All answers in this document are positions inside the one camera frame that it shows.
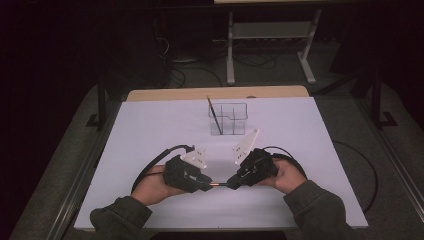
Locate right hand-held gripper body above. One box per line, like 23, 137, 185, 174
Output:
232, 128, 279, 186

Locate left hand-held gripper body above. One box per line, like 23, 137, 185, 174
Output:
163, 145, 209, 194

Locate clear acrylic organizer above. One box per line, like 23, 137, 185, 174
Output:
208, 102, 249, 136

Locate person's right hand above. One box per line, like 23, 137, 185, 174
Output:
256, 157, 308, 195

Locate person's left hand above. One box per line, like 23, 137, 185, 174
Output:
130, 164, 186, 207

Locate white board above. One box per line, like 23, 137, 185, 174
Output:
73, 96, 369, 232

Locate wooden table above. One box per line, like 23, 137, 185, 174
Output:
126, 85, 310, 102

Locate black metal stand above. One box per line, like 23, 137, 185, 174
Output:
85, 74, 110, 131
371, 71, 399, 128

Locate left hand-held gripper cable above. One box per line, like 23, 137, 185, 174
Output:
130, 144, 196, 194

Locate hand-held gripper cable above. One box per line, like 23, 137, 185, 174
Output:
261, 145, 309, 181
130, 144, 196, 194

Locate right hand-held gripper cable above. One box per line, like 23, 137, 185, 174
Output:
261, 145, 309, 181

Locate black floor cable loop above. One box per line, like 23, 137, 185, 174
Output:
169, 65, 224, 89

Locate aluminium frame rail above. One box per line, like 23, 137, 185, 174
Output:
353, 99, 424, 214
46, 99, 122, 240

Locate black floor cable arc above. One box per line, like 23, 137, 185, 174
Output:
333, 139, 379, 215

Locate white metal desk frame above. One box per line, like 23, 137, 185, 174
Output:
226, 9, 323, 86

